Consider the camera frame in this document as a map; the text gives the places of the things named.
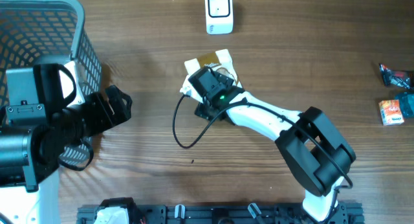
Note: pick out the white barcode scanner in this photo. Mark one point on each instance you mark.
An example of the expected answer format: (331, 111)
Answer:
(219, 16)

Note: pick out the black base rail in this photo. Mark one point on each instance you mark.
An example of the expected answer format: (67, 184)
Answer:
(125, 210)

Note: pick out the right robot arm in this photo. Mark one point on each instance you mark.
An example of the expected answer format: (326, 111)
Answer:
(316, 153)

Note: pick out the grey plastic shopping basket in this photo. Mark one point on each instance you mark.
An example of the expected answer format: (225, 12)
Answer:
(47, 31)

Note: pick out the beige snack pouch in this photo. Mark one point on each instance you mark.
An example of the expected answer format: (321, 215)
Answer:
(219, 61)

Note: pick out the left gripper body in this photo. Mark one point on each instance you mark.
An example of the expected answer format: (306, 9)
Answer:
(97, 118)

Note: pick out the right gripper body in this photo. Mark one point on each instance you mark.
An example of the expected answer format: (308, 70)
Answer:
(204, 109)

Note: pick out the red small packet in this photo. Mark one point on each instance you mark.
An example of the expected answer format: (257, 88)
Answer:
(399, 78)

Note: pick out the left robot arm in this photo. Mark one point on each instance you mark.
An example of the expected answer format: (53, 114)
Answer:
(30, 155)

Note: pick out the orange small box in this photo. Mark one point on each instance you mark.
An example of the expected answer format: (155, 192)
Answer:
(390, 112)

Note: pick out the blue mouthwash bottle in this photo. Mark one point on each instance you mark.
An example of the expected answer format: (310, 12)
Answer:
(406, 104)

